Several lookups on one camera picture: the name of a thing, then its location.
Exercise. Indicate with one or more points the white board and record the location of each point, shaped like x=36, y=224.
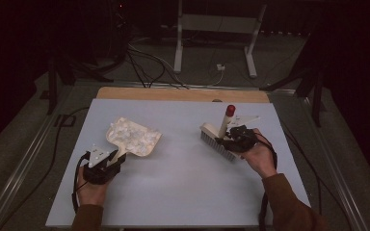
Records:
x=179, y=192

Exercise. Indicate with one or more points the pile of white paper scraps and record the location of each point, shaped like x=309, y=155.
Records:
x=131, y=136

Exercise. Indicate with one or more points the wooden table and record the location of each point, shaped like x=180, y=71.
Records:
x=179, y=94

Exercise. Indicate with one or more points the person's right hand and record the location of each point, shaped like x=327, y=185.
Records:
x=261, y=157

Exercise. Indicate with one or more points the black tripod stand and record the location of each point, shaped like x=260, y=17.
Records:
x=64, y=73
x=311, y=80

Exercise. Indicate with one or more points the grey metal stand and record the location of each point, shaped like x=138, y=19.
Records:
x=218, y=24

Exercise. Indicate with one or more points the aluminium frame rail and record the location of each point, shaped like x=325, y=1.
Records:
x=19, y=173
x=340, y=166

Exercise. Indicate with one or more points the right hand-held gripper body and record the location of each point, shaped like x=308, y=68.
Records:
x=242, y=141

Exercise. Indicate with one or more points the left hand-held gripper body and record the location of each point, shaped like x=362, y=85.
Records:
x=101, y=170

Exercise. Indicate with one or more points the person's left hand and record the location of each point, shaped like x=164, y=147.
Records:
x=91, y=192

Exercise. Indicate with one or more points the cream plastic dustpan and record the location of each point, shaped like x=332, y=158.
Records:
x=133, y=138

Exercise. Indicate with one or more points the cream brush with red tip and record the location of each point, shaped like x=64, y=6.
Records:
x=218, y=144

